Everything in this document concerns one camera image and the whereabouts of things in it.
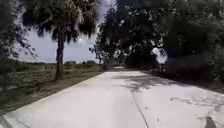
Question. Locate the distant row of trees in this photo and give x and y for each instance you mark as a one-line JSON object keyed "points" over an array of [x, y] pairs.
{"points": [[78, 62]]}

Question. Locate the pale concrete path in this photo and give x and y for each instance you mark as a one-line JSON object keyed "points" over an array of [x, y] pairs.
{"points": [[100, 103]]}

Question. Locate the palm tree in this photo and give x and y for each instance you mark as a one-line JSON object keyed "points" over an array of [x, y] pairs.
{"points": [[60, 50]]}

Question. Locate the row of dark trees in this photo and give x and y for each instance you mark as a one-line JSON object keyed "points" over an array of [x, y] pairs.
{"points": [[166, 36]]}

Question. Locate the dirt strip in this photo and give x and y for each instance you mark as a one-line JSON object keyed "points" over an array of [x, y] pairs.
{"points": [[40, 91]]}

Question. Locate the grass verge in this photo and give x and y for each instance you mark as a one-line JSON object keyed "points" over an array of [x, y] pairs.
{"points": [[33, 75]]}

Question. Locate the leafy tree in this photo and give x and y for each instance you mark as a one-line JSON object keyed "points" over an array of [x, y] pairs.
{"points": [[6, 36]]}

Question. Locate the robot's own part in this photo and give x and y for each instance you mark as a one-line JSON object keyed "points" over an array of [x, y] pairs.
{"points": [[210, 123]]}

